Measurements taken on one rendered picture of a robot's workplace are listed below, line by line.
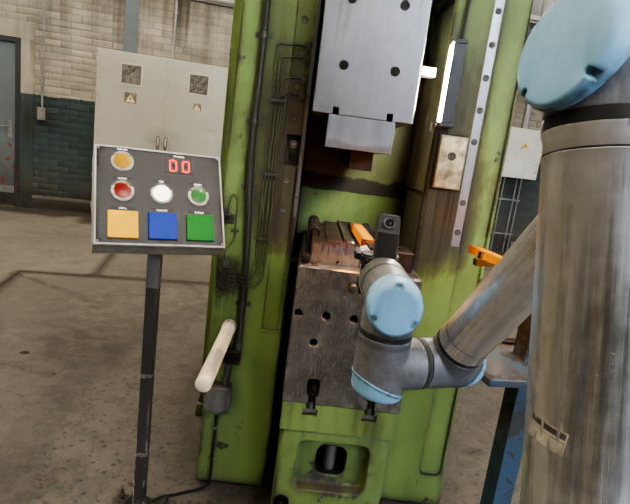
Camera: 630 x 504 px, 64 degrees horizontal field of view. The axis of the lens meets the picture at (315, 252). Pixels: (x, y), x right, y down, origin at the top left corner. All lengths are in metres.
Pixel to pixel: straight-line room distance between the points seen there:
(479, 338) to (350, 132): 0.87
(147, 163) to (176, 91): 5.30
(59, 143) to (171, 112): 1.68
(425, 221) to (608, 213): 1.27
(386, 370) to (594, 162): 0.49
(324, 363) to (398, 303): 0.84
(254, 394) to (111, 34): 6.25
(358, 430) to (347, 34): 1.21
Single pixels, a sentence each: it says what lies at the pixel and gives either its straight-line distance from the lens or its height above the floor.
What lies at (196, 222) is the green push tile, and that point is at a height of 1.02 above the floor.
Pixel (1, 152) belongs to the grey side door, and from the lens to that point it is 7.88.
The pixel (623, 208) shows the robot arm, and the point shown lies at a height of 1.24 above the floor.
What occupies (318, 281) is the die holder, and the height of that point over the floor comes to 0.87.
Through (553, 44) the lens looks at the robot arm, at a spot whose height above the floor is 1.38.
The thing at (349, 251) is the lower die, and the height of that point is 0.96.
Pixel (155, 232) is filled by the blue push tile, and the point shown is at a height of 0.99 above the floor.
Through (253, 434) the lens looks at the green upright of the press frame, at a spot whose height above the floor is 0.22.
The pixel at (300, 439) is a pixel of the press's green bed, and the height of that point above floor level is 0.34.
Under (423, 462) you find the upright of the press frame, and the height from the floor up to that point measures 0.17.
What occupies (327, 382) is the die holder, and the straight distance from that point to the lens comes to 1.65.
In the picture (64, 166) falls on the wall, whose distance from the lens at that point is 7.65.
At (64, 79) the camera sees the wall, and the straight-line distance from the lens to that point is 7.64.
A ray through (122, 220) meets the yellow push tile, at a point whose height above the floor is 1.02.
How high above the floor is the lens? 1.26
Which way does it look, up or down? 11 degrees down
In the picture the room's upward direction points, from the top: 7 degrees clockwise
